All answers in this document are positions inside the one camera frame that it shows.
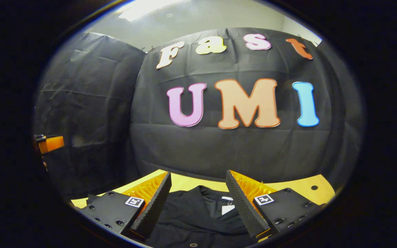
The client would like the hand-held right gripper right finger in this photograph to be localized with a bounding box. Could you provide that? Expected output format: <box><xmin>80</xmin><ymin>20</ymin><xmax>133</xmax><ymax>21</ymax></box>
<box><xmin>225</xmin><ymin>169</ymin><xmax>326</xmax><ymax>241</ymax></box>

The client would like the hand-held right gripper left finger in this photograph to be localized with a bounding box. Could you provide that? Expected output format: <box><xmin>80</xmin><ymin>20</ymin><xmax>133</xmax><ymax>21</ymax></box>
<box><xmin>80</xmin><ymin>171</ymin><xmax>172</xmax><ymax>241</ymax></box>

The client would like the black garment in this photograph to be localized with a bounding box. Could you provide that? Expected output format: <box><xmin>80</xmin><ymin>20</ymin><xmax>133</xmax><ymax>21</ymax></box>
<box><xmin>145</xmin><ymin>185</ymin><xmax>264</xmax><ymax>248</ymax></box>

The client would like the black backdrop cloth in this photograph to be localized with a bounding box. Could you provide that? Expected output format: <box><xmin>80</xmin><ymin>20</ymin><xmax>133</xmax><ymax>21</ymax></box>
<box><xmin>33</xmin><ymin>28</ymin><xmax>364</xmax><ymax>200</ymax></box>

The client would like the ceiling light panel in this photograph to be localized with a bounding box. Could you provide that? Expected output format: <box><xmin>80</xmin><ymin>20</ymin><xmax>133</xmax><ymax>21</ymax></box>
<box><xmin>118</xmin><ymin>0</ymin><xmax>185</xmax><ymax>22</ymax></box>

